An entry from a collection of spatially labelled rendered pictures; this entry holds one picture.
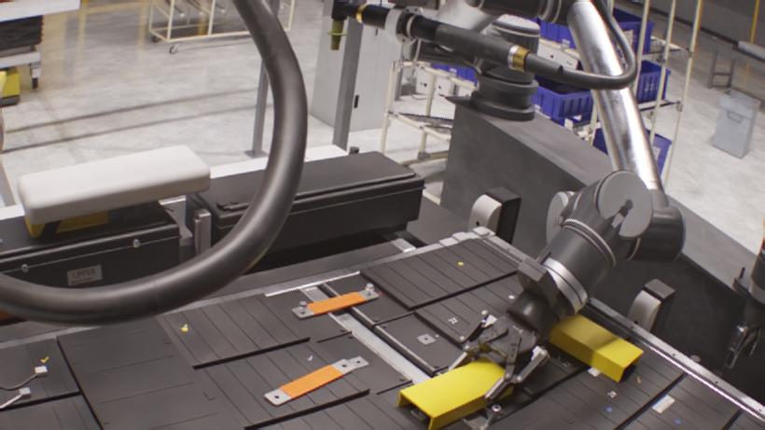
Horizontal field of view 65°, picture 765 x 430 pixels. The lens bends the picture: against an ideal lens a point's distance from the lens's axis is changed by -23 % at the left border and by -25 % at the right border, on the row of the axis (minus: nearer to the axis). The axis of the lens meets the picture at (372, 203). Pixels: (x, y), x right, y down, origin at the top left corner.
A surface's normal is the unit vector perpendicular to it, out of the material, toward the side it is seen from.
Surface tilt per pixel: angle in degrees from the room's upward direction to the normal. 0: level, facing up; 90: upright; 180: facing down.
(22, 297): 46
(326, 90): 90
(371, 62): 90
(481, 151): 90
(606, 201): 56
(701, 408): 0
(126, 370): 0
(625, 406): 0
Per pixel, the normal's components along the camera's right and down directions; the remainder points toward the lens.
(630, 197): 0.11, -0.17
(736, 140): -0.65, 0.24
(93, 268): 0.61, 0.39
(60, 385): 0.12, -0.90
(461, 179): -0.88, 0.09
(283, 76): -0.22, -0.21
